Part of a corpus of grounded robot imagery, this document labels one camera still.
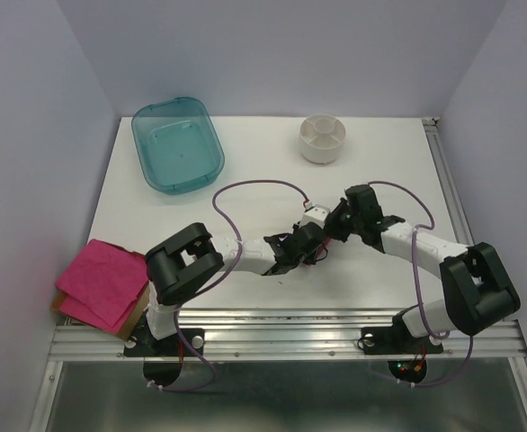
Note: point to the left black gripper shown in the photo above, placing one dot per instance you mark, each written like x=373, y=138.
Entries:
x=310, y=257

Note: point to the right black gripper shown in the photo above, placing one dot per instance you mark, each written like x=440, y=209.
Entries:
x=332, y=229

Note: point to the pink paper napkin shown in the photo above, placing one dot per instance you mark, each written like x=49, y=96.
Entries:
x=317, y=256

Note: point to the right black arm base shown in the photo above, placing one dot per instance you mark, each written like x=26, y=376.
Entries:
x=395, y=340

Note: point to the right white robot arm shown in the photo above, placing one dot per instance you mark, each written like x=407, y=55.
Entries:
x=459, y=287

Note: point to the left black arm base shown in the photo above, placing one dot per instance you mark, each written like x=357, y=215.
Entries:
x=142, y=344

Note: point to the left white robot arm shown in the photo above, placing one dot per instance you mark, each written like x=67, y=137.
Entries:
x=179, y=267

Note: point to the pink napkin stack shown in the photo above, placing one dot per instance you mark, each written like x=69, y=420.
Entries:
x=102, y=286

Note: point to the white utensil holder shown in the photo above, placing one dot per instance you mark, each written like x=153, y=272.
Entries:
x=321, y=139

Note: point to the teal plastic bin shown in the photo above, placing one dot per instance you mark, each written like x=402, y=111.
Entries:
x=178, y=147

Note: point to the brown cardboard tray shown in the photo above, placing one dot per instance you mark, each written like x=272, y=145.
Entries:
x=133, y=321

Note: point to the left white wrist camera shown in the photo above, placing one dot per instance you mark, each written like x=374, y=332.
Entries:
x=316, y=214

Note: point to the aluminium frame rail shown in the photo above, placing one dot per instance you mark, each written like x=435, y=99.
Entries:
x=285, y=348

